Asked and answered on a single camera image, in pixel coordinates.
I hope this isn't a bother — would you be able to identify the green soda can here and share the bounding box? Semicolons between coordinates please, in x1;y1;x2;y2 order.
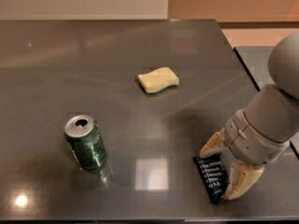
64;115;106;170

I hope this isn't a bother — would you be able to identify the dark blue rxbar wrapper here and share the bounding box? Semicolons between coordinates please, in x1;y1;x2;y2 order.
192;154;229;204

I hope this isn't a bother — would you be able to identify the yellow sponge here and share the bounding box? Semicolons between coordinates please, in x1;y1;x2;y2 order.
137;67;179;94

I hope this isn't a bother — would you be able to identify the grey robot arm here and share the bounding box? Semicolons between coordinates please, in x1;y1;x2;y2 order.
199;33;299;200

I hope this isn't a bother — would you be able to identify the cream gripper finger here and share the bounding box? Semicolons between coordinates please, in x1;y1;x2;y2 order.
199;128;227;158
223;161;264;201

